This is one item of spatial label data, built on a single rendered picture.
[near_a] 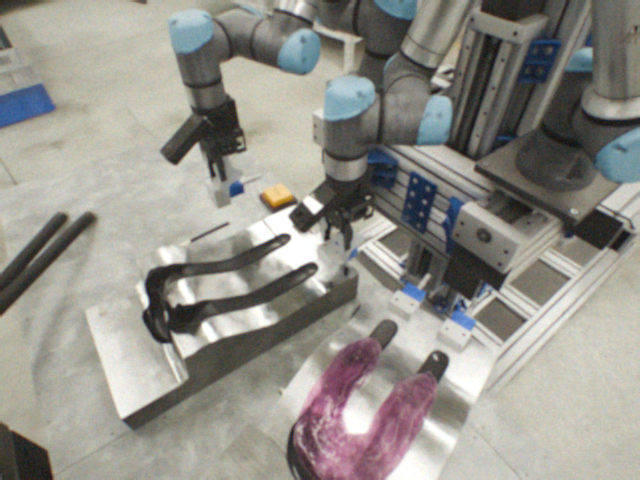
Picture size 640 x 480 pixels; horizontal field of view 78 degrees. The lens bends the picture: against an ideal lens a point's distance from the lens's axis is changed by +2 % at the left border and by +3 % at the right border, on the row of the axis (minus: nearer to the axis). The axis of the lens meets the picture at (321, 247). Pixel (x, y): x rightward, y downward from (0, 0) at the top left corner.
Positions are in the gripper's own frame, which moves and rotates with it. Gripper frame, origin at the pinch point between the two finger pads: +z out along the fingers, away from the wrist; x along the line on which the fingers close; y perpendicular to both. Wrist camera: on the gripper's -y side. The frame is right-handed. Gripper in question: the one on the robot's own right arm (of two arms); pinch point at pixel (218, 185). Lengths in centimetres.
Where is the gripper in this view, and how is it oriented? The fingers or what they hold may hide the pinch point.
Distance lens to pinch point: 96.2
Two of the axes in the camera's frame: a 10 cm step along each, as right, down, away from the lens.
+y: 8.2, -4.2, 3.8
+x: -5.7, -6.1, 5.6
